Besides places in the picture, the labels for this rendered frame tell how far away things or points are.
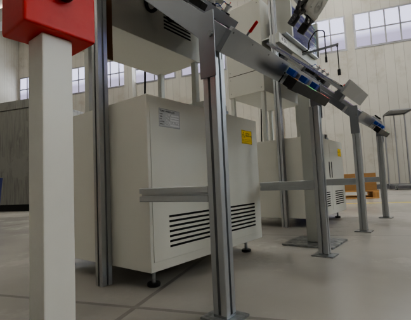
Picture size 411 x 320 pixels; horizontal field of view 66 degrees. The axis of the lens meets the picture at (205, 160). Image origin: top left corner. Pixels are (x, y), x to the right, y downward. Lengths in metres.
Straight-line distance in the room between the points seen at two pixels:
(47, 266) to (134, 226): 0.46
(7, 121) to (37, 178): 6.08
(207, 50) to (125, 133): 0.42
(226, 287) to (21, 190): 5.75
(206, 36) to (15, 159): 5.83
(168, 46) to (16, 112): 5.15
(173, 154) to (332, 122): 8.25
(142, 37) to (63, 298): 1.20
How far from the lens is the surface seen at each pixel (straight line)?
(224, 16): 1.66
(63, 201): 0.66
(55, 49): 0.70
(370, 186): 5.37
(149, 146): 1.02
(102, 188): 1.14
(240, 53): 0.97
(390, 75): 9.62
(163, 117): 1.08
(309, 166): 1.71
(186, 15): 1.00
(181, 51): 1.77
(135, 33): 1.57
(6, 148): 6.68
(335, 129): 9.17
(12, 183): 6.53
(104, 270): 1.18
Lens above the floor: 0.32
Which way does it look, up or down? 4 degrees up
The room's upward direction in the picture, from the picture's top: 3 degrees counter-clockwise
